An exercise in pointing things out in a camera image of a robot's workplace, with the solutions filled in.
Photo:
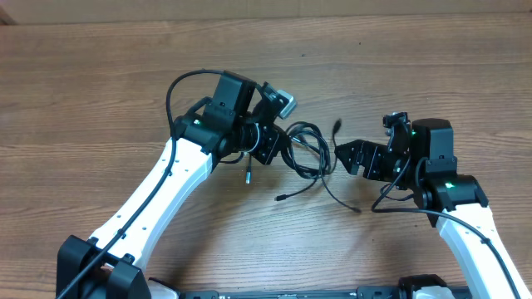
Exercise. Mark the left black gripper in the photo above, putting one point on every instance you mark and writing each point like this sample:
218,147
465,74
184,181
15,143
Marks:
275,138

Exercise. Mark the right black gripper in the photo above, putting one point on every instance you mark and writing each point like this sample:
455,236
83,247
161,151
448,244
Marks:
375,153

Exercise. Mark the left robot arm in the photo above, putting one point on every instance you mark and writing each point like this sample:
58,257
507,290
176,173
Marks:
111,263

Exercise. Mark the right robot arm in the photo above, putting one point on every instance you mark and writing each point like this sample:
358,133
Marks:
420,156

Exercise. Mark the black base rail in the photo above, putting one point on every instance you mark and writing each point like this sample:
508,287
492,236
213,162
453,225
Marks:
287,294

